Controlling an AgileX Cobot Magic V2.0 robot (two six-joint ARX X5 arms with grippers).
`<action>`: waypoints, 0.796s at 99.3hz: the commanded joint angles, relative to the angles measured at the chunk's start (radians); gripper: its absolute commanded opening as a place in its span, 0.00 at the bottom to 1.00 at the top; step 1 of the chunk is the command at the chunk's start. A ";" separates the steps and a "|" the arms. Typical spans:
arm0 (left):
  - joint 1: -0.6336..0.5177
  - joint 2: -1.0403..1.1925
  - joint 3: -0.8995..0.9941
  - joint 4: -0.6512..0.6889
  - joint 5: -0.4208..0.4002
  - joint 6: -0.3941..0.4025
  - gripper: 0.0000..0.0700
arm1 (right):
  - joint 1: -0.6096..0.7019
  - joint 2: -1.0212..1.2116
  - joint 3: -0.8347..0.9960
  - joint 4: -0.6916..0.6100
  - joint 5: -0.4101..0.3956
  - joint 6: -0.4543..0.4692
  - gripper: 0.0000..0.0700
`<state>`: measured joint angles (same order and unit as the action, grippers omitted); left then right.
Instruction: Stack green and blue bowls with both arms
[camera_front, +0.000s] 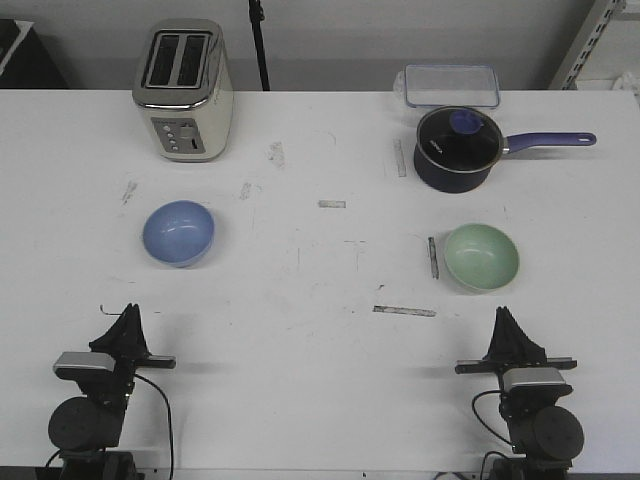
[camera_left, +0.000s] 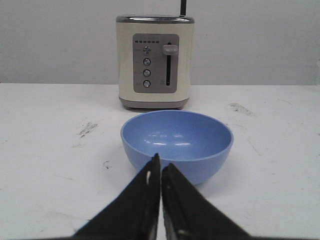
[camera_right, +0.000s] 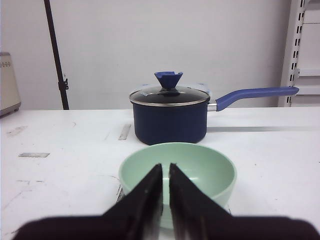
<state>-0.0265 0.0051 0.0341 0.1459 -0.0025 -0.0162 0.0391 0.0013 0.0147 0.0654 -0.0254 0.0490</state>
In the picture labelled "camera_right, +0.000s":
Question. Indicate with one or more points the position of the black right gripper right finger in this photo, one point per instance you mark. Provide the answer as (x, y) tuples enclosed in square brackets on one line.
[(196, 217)]

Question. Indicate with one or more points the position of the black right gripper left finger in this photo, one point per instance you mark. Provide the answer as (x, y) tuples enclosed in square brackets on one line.
[(136, 216)]

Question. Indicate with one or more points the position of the green bowl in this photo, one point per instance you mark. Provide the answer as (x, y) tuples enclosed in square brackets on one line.
[(211, 171)]

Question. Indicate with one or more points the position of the dark blue saucepan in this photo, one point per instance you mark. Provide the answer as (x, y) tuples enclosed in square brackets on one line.
[(158, 124)]

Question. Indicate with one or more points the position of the glass pot lid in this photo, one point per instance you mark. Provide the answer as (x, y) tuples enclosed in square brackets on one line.
[(168, 93)]

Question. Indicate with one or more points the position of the black tripod pole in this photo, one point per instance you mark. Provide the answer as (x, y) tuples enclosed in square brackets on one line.
[(61, 80)]

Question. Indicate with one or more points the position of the cream toaster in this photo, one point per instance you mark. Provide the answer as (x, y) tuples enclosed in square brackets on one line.
[(10, 100)]

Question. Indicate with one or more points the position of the white slotted shelf rail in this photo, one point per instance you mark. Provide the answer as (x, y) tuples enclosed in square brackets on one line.
[(301, 62)]

